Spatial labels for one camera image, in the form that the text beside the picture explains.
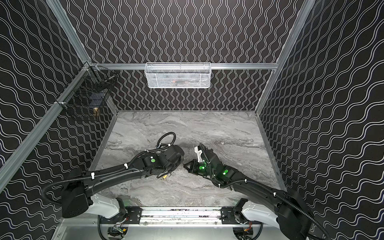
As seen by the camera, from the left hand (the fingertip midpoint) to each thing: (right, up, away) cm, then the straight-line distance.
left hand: (189, 160), depth 76 cm
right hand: (-3, -3, +1) cm, 4 cm away
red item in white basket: (-9, +46, +20) cm, 51 cm away
